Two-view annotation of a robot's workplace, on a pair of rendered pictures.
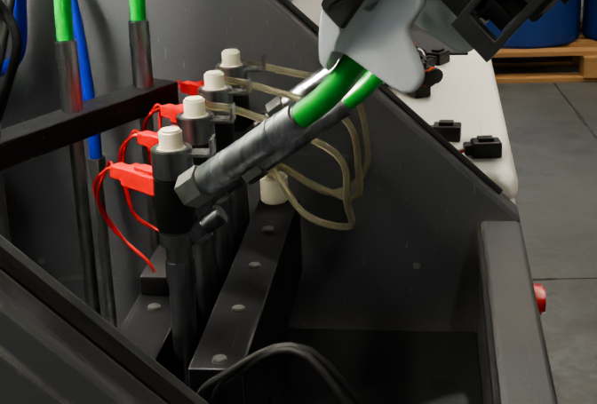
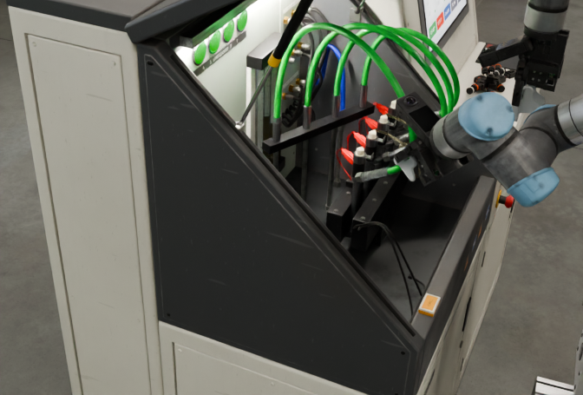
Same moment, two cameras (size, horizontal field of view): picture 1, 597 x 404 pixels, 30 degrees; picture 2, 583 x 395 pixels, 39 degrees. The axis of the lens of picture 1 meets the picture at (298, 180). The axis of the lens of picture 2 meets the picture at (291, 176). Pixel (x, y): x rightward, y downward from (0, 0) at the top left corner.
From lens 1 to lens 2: 1.08 m
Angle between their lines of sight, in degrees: 20
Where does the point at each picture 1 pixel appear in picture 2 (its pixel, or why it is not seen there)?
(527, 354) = (462, 236)
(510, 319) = (465, 221)
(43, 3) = (332, 62)
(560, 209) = not seen: outside the picture
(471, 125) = not seen: hidden behind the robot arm
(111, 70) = (353, 90)
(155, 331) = (346, 202)
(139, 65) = (362, 100)
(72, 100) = (335, 115)
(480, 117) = not seen: hidden behind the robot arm
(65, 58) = (335, 101)
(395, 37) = (409, 168)
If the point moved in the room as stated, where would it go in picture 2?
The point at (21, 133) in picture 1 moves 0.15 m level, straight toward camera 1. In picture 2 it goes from (317, 127) to (315, 161)
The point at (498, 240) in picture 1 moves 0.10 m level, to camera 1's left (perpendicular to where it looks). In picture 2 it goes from (481, 186) to (440, 178)
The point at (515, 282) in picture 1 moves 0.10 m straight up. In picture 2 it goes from (475, 207) to (482, 171)
